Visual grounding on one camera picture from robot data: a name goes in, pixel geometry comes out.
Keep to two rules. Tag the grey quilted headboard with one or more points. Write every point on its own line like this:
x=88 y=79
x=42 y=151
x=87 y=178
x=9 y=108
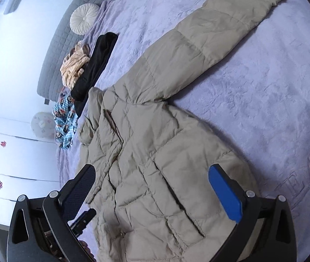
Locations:
x=59 y=38

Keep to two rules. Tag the cream striped knit garment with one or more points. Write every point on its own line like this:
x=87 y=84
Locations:
x=72 y=68

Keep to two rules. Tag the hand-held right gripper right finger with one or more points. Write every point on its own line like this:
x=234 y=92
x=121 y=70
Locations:
x=224 y=193

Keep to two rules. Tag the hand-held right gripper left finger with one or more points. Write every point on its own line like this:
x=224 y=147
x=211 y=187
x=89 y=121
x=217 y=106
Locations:
x=80 y=188

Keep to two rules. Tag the blue monkey-print garment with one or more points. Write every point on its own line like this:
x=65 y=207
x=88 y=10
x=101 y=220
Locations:
x=63 y=125

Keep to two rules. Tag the person's left hand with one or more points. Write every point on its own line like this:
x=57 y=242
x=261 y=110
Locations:
x=88 y=253

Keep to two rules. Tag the white chest of drawers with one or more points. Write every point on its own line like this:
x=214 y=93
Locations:
x=21 y=163

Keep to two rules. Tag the lavender embossed blanket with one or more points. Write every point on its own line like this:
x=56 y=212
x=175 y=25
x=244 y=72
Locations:
x=253 y=87

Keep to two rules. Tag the round cream cushion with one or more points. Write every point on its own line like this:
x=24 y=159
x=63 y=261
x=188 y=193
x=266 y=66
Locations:
x=84 y=19

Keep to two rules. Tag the beige puffer jacket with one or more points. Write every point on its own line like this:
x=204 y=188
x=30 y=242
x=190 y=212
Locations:
x=157 y=142

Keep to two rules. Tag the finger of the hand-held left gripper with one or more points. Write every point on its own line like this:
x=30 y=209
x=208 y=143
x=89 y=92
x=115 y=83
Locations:
x=85 y=219

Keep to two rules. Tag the black garment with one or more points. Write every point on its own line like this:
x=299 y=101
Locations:
x=95 y=60

